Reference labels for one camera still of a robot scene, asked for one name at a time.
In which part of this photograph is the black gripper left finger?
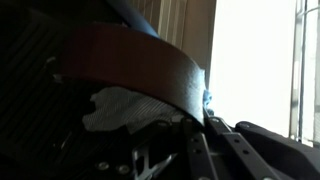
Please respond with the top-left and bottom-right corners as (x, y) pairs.
(181, 116), (220, 180)

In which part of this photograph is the brown leather belt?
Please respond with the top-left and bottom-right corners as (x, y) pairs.
(60, 23), (207, 128)

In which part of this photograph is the beige wall heater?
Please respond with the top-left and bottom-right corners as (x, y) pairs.
(129, 0), (188, 51)

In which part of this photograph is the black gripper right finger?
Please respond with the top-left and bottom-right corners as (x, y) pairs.
(203, 109), (282, 180)

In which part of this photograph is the window frame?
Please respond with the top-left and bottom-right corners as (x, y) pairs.
(289, 0), (320, 145)

